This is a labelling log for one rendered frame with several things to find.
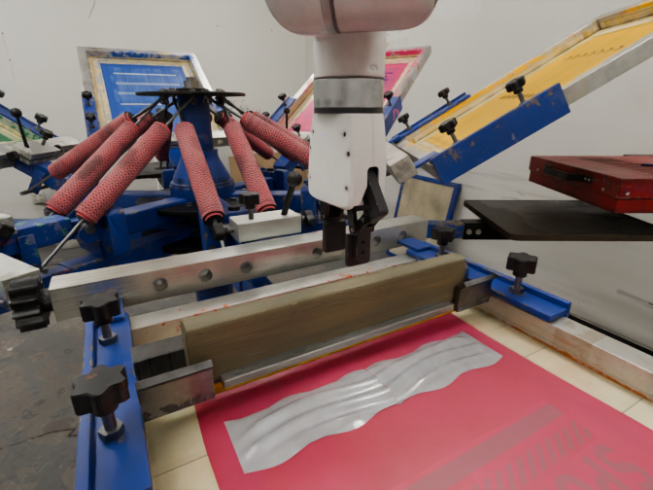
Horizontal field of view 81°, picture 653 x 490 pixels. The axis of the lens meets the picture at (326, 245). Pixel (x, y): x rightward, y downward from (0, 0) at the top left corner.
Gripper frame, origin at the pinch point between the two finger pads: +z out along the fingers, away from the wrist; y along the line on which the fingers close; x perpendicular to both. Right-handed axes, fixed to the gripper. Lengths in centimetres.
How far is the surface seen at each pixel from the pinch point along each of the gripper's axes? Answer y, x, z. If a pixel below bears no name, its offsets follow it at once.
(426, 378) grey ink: 9.9, 5.7, 15.4
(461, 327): 3.2, 19.3, 15.9
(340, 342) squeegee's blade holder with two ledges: 2.4, -2.0, 12.2
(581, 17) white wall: -92, 200, -61
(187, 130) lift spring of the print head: -64, -6, -11
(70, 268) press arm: -61, -35, 19
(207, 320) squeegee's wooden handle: 0.1, -17.2, 5.8
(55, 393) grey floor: -153, -62, 110
